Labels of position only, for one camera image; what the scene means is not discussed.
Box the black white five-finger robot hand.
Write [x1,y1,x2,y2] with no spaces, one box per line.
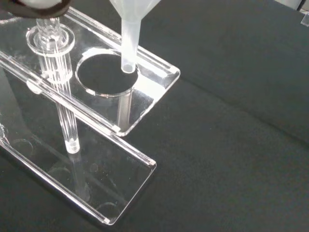
[0,0,73,19]

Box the clear acrylic funnel stand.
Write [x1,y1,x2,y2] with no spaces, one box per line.
[0,5,182,227]

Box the black cloth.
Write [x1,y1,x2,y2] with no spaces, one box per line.
[0,0,309,232]

